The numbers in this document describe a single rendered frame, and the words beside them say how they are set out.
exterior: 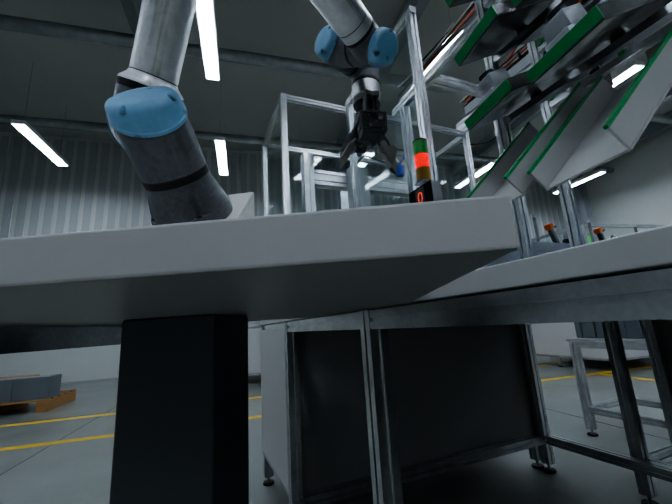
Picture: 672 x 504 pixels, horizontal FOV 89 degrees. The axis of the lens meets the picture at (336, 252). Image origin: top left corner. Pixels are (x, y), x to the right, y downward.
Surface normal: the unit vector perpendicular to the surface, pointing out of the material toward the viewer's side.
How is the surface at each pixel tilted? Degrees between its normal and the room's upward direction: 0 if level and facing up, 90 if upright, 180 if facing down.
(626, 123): 90
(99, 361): 90
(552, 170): 90
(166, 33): 124
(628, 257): 90
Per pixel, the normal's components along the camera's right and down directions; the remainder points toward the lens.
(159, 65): 0.56, 0.38
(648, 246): -0.92, -0.03
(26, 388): 0.24, -0.22
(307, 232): -0.08, -0.21
